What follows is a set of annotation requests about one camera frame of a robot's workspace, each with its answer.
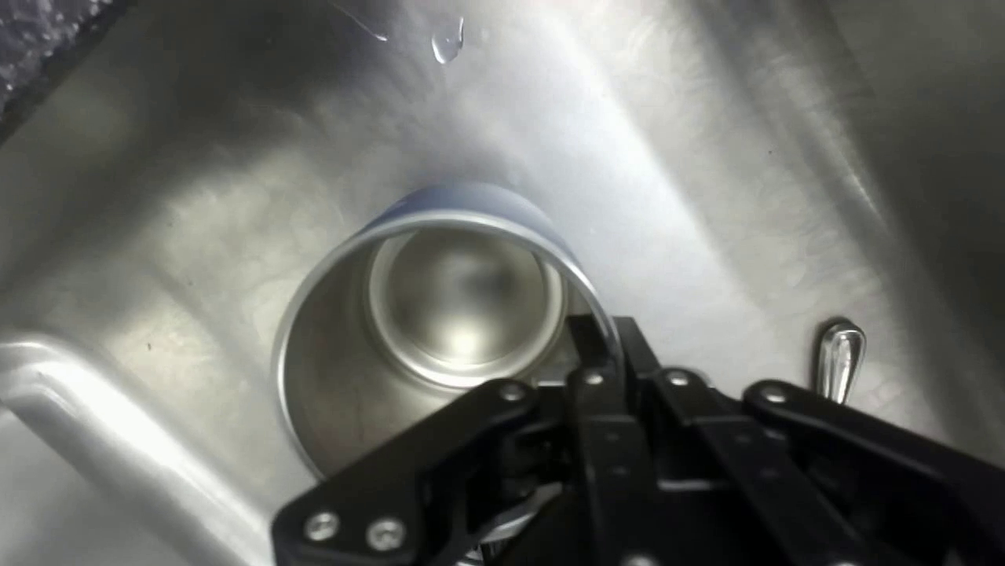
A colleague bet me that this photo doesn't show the stainless steel sink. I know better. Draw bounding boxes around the stainless steel sink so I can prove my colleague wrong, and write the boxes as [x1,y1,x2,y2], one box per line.
[0,0,1005,566]

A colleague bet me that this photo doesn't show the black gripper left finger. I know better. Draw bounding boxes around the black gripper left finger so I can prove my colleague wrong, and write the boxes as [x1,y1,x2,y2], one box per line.
[270,310,657,566]

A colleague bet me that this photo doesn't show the silver butter knife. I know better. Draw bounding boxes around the silver butter knife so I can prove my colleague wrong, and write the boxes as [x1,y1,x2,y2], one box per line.
[810,316,870,406]

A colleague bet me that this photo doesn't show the stainless steel cup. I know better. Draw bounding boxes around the stainless steel cup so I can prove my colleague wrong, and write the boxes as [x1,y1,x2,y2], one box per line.
[270,178,627,482]

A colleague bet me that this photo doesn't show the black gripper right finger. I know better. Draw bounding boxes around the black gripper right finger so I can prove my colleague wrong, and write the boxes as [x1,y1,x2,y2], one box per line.
[615,316,1005,566]

